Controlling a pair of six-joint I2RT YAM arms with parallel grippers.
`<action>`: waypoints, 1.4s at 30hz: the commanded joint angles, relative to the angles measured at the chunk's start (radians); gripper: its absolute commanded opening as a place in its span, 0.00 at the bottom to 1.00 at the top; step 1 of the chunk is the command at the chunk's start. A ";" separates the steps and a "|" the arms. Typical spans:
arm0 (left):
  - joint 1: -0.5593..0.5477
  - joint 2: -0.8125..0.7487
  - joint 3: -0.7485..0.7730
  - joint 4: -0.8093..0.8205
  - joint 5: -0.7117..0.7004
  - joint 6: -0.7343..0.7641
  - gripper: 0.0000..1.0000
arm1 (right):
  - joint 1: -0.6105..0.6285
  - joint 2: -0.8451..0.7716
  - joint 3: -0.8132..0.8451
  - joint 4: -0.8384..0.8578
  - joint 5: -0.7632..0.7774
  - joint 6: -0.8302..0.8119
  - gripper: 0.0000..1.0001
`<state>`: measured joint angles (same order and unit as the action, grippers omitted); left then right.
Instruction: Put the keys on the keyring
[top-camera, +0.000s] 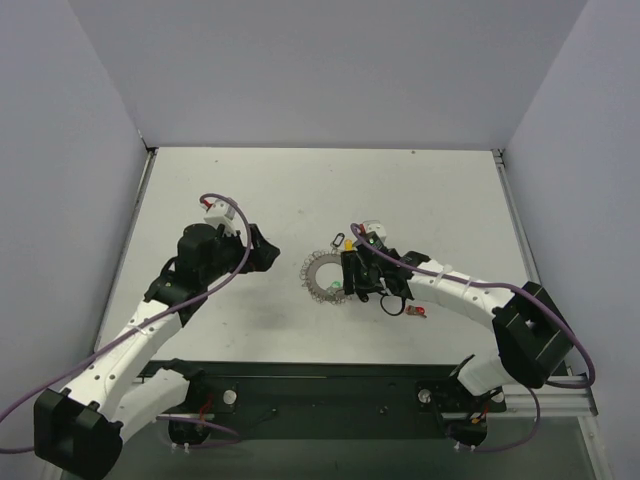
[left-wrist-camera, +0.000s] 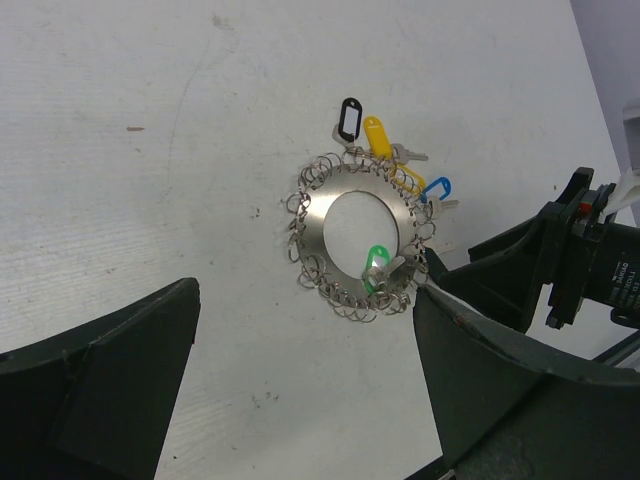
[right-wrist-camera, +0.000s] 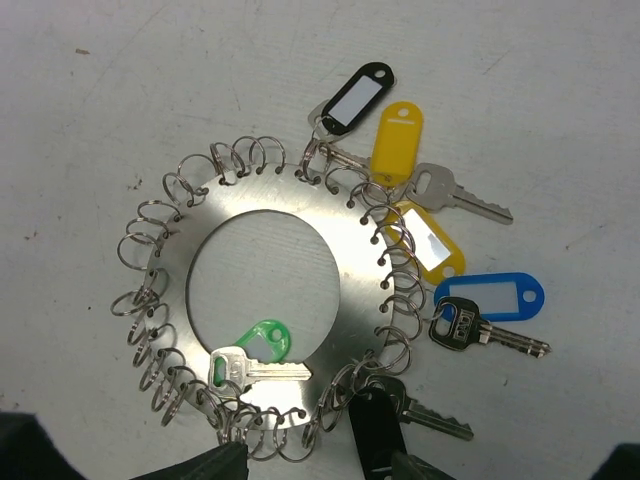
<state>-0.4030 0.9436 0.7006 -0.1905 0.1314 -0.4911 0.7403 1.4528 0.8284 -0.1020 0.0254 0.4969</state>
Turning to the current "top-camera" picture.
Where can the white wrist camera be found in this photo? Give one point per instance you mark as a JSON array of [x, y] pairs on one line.
[[218, 213], [370, 227]]

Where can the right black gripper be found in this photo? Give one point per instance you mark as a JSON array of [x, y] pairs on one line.
[[351, 273]]

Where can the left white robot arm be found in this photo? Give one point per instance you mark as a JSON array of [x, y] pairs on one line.
[[83, 427]]

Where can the large metal keyring with keys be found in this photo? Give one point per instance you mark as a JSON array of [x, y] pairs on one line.
[[321, 273]]

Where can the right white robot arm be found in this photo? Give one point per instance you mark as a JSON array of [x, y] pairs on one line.
[[529, 345]]

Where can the aluminium frame rail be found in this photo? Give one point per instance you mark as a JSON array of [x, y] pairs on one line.
[[554, 401]]

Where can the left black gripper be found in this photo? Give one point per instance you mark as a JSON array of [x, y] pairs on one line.
[[258, 251]]

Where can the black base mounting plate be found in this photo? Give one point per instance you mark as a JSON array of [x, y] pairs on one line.
[[316, 401]]

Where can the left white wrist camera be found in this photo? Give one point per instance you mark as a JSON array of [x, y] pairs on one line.
[[218, 213]]

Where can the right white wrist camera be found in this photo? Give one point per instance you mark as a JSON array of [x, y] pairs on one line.
[[370, 227]]

